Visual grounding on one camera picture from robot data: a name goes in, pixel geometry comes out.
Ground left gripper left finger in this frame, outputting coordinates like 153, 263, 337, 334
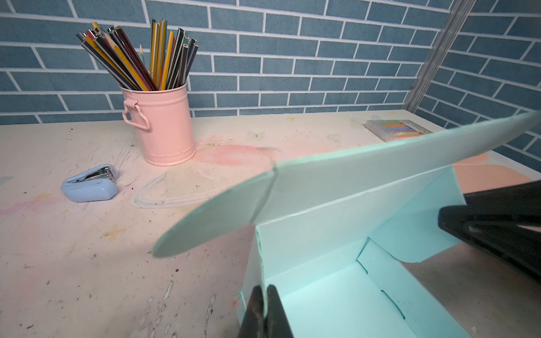
238, 286, 266, 338

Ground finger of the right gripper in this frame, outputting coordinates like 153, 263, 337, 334
438, 181, 540, 283

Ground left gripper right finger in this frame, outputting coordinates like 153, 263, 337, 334
266, 284, 294, 338

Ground light blue paper box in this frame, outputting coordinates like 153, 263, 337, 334
152, 111, 540, 337

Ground pink flat paper box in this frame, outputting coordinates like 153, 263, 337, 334
454, 154, 540, 194

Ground pack of coloured markers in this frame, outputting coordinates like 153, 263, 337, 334
364, 120, 431, 142

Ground pink pencil bucket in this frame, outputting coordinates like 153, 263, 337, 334
121, 85, 196, 166

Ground bundle of coloured pencils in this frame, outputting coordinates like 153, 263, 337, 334
77, 20, 199, 92

